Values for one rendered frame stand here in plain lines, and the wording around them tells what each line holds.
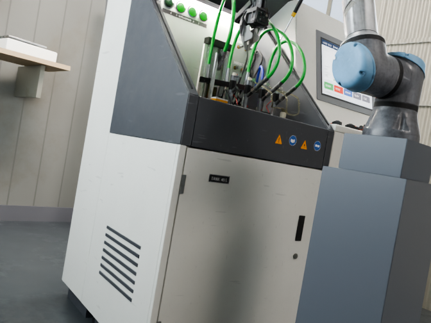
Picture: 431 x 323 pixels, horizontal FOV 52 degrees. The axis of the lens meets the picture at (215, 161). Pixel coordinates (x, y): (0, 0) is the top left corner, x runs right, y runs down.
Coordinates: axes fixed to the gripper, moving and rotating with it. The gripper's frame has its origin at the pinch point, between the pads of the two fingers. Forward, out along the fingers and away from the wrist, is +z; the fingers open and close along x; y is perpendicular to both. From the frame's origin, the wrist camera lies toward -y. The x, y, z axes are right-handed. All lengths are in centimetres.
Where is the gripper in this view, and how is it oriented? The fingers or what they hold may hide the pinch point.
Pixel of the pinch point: (245, 47)
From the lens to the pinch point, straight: 178.4
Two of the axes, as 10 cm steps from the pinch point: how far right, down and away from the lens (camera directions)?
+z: -1.7, 9.9, 0.2
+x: 8.0, 1.2, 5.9
